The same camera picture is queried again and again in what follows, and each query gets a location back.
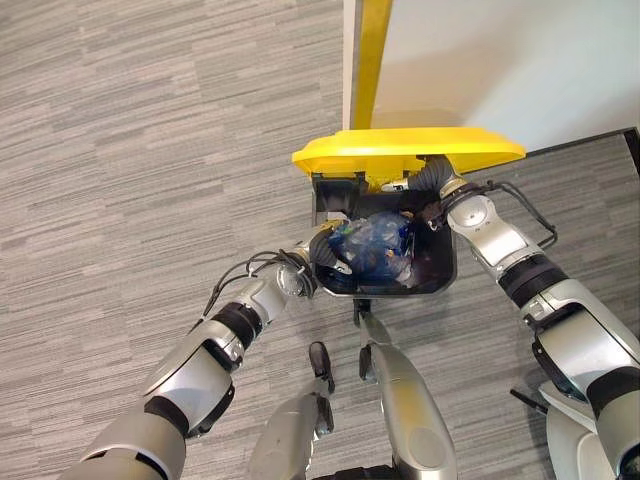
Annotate black baseboard strip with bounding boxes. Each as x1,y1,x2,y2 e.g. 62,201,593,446
524,126,640,177

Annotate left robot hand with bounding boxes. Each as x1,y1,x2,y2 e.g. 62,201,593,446
308,224,362,276

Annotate yellow trash can lid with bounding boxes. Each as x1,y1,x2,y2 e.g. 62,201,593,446
291,126,528,185

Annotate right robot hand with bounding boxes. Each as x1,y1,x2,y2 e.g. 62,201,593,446
381,153,457,195

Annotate white robot torso shell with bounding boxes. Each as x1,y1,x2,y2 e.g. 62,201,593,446
536,379,617,480

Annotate dark right robot foot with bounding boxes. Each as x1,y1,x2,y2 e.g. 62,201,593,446
357,344,376,384

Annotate silver left robot leg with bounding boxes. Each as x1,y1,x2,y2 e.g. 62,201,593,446
246,391,335,480

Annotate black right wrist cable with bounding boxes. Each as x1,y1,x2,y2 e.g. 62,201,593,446
478,178,559,252

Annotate silver robot leg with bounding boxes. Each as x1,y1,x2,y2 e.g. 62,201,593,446
357,312,459,480
246,391,335,480

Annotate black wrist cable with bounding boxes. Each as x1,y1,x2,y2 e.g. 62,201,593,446
478,178,559,252
201,249,307,322

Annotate yellow wall corner strip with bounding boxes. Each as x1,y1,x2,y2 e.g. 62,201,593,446
349,0,394,131

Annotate dark left robot foot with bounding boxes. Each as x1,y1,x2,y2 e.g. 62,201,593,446
307,340,337,395

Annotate large black trash can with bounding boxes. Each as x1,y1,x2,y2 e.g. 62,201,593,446
309,171,458,300

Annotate silver right robot leg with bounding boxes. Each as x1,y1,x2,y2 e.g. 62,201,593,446
357,312,459,480

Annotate dark robot foot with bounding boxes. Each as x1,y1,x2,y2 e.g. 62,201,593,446
307,340,337,395
357,344,376,384

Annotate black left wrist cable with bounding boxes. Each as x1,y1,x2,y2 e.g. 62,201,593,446
201,249,307,322

